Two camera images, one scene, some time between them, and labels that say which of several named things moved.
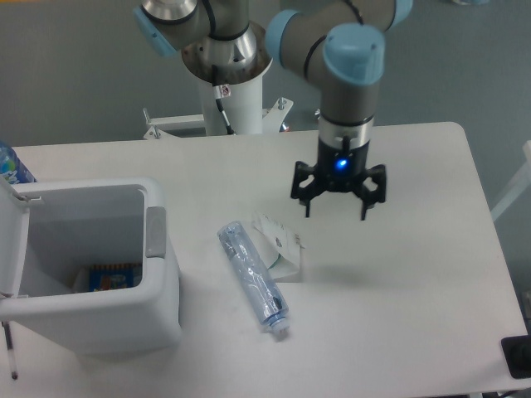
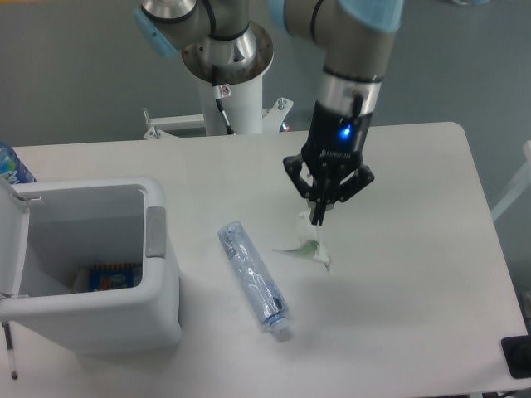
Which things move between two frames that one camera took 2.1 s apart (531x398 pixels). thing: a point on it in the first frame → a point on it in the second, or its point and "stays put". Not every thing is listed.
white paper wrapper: (282, 245) → (311, 245)
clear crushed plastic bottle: (255, 276) stays put
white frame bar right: (522, 182) stays put
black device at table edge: (517, 353) stays put
